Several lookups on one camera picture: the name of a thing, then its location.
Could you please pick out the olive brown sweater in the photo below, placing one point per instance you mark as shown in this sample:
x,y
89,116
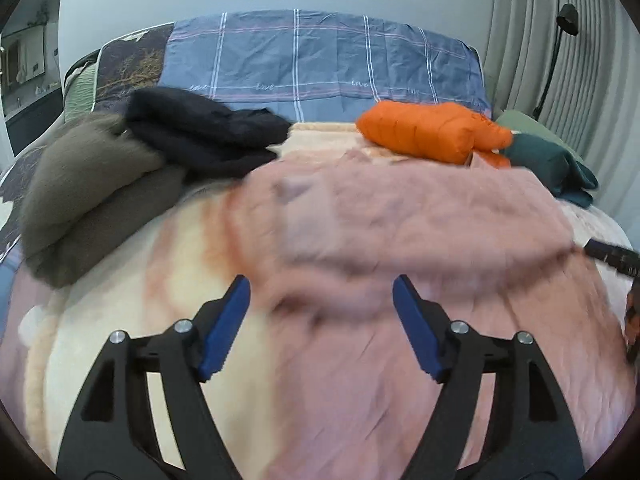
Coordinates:
x,y
85,185

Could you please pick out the grey pleated curtain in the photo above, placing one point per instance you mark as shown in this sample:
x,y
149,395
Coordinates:
x,y
600,110

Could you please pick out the black sweater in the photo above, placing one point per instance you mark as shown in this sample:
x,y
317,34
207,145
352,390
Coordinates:
x,y
200,130

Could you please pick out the light green pillow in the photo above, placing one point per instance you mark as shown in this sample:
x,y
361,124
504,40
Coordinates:
x,y
520,121

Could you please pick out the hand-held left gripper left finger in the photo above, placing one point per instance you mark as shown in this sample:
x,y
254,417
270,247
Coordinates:
x,y
225,330

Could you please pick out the blue plaid duvet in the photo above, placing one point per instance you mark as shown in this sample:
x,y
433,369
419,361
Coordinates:
x,y
325,60

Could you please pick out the green quilted cloth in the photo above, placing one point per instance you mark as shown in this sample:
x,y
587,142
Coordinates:
x,y
80,90

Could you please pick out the black floor lamp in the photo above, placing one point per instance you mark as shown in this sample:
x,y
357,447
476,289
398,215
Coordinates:
x,y
567,17

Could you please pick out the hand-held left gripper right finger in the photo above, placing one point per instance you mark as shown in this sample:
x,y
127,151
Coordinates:
x,y
415,330

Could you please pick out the dark green garment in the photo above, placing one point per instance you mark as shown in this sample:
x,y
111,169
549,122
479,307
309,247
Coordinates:
x,y
545,160

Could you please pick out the dark printed pillow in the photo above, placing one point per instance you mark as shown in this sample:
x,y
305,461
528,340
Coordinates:
x,y
130,65

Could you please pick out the pink fleece garment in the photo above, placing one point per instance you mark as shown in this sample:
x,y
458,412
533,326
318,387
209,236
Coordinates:
x,y
400,220

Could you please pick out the orange puffer jacket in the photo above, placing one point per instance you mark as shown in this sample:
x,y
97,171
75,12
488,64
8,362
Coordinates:
x,y
420,132

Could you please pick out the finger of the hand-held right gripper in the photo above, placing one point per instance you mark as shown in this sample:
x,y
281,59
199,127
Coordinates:
x,y
612,255

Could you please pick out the dark cabinet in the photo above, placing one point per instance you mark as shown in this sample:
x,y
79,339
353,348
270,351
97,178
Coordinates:
x,y
30,120

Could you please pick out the pink and cream printed blanket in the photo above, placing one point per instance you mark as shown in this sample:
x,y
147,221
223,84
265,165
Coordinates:
x,y
100,320

